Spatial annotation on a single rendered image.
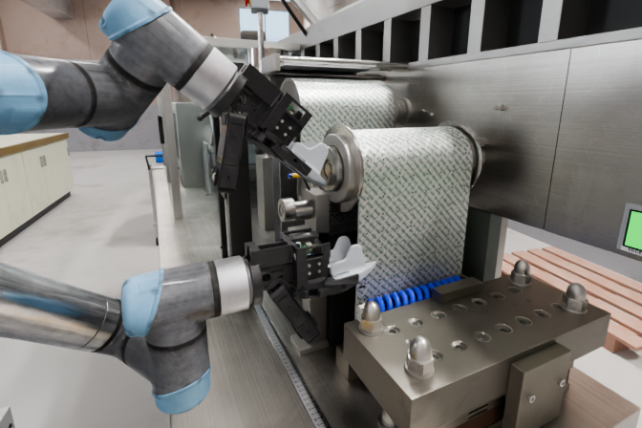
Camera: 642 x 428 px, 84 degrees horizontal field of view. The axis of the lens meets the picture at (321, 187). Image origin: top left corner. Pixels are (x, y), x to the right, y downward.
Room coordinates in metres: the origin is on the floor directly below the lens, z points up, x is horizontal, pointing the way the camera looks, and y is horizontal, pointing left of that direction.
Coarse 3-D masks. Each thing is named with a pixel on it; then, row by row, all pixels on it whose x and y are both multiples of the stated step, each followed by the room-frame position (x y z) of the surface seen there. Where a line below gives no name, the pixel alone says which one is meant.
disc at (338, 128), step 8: (336, 128) 0.59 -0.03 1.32; (344, 128) 0.57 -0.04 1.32; (344, 136) 0.57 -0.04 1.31; (352, 136) 0.55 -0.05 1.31; (352, 144) 0.55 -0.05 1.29; (360, 152) 0.53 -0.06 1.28; (360, 160) 0.52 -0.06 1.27; (360, 168) 0.52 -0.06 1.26; (360, 176) 0.52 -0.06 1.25; (360, 184) 0.52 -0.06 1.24; (360, 192) 0.52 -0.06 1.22; (352, 200) 0.54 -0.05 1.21; (336, 208) 0.59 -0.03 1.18; (344, 208) 0.56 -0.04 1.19; (352, 208) 0.55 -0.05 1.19
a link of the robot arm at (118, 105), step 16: (80, 64) 0.42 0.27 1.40; (96, 64) 0.45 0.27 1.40; (112, 64) 0.45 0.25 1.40; (96, 80) 0.42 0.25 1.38; (112, 80) 0.44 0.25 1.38; (128, 80) 0.45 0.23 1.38; (96, 96) 0.41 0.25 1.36; (112, 96) 0.43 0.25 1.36; (128, 96) 0.46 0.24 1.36; (144, 96) 0.47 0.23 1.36; (96, 112) 0.41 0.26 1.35; (112, 112) 0.44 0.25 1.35; (128, 112) 0.46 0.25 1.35; (80, 128) 0.46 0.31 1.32; (96, 128) 0.46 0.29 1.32; (112, 128) 0.47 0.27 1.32; (128, 128) 0.49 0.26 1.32
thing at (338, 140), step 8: (328, 136) 0.60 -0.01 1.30; (336, 136) 0.57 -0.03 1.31; (328, 144) 0.60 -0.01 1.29; (336, 144) 0.57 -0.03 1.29; (344, 144) 0.55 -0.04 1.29; (344, 152) 0.55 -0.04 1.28; (352, 152) 0.54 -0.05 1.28; (344, 160) 0.54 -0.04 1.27; (352, 160) 0.54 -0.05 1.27; (472, 160) 0.64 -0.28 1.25; (344, 168) 0.54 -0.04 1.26; (352, 168) 0.53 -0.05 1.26; (344, 176) 0.54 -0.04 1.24; (352, 176) 0.53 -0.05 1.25; (344, 184) 0.54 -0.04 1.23; (352, 184) 0.53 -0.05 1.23; (328, 192) 0.60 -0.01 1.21; (336, 192) 0.57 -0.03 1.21; (344, 192) 0.54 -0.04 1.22; (352, 192) 0.54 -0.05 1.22; (336, 200) 0.57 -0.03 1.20; (344, 200) 0.55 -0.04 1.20
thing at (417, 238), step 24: (432, 192) 0.59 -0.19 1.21; (456, 192) 0.62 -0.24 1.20; (360, 216) 0.53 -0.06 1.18; (384, 216) 0.55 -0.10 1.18; (408, 216) 0.57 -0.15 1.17; (432, 216) 0.59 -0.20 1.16; (456, 216) 0.62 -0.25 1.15; (360, 240) 0.53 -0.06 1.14; (384, 240) 0.55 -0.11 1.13; (408, 240) 0.57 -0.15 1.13; (432, 240) 0.60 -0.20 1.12; (456, 240) 0.62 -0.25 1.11; (384, 264) 0.55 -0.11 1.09; (408, 264) 0.57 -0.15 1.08; (432, 264) 0.60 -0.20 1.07; (456, 264) 0.62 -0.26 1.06; (384, 288) 0.55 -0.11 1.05; (408, 288) 0.58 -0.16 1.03
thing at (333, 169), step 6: (330, 150) 0.57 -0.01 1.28; (336, 150) 0.56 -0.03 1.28; (330, 156) 0.57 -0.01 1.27; (336, 156) 0.55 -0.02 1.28; (324, 162) 0.59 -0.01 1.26; (330, 162) 0.58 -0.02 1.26; (336, 162) 0.55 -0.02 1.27; (342, 162) 0.55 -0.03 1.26; (324, 168) 0.59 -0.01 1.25; (330, 168) 0.57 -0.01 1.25; (336, 168) 0.55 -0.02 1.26; (342, 168) 0.55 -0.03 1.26; (324, 174) 0.59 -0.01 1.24; (330, 174) 0.57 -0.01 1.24; (336, 174) 0.55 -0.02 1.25; (342, 174) 0.55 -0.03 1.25; (330, 180) 0.57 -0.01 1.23; (336, 180) 0.55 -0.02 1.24; (342, 180) 0.55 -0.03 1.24; (324, 186) 0.59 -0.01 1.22; (330, 186) 0.57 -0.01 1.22; (336, 186) 0.55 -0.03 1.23
